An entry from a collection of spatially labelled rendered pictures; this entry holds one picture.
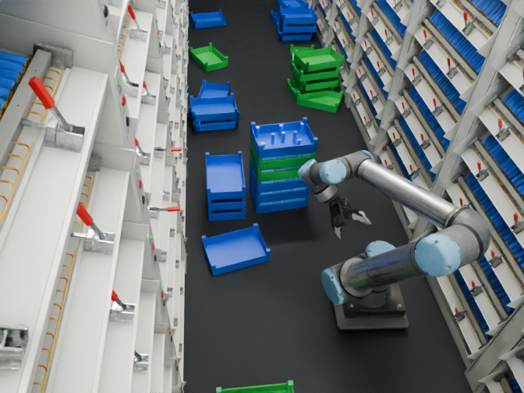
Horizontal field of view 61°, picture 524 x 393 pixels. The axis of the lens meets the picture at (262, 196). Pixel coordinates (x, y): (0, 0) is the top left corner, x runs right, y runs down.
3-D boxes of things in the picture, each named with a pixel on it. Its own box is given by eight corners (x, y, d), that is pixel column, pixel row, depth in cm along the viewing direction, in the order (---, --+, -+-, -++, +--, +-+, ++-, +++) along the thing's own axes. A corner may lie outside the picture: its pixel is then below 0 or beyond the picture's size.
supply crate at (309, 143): (304, 129, 242) (306, 116, 237) (316, 152, 228) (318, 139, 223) (250, 134, 237) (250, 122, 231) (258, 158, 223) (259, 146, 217)
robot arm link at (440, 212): (515, 222, 129) (360, 143, 180) (485, 236, 124) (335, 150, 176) (505, 254, 135) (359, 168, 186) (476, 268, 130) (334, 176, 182)
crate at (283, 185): (300, 163, 259) (302, 152, 253) (310, 186, 245) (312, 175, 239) (249, 168, 253) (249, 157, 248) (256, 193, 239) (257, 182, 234)
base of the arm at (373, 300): (387, 274, 211) (392, 260, 204) (392, 309, 197) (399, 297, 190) (346, 270, 210) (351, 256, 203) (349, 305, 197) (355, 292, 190)
